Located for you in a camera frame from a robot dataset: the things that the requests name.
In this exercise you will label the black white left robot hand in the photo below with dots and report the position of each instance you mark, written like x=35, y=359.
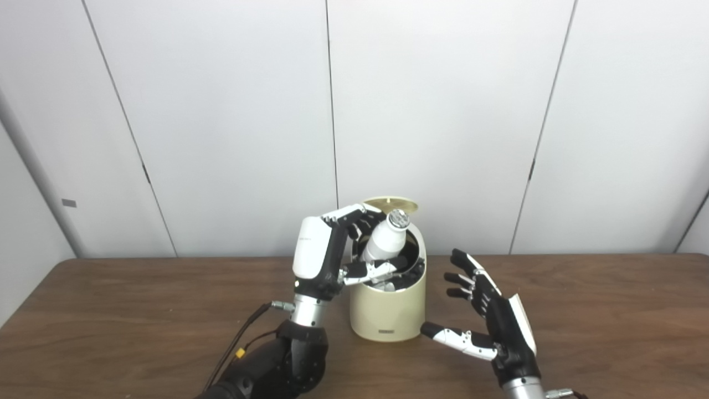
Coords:
x=313, y=249

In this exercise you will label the cream round bin lid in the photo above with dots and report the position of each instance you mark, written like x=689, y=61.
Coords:
x=388, y=202

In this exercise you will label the small gray wall label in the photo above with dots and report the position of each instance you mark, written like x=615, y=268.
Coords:
x=69, y=203

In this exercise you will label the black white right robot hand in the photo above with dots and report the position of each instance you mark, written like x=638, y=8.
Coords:
x=507, y=327

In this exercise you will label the cream-colored bin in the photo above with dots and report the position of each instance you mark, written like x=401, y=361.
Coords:
x=388, y=310

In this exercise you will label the small white plastic bottle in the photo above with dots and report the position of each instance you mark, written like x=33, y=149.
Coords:
x=382, y=241

